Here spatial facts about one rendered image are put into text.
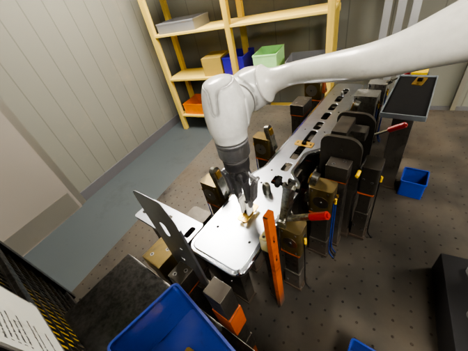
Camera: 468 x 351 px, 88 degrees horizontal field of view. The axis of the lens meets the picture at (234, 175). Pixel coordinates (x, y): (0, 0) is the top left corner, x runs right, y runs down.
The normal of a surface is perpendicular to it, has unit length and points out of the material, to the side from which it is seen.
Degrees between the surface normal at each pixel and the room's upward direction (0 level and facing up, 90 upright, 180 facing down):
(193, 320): 0
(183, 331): 0
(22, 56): 90
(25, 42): 90
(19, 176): 90
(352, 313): 0
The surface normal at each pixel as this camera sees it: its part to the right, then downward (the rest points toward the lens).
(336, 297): -0.18, -0.75
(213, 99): -0.35, 0.47
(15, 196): 0.88, 0.16
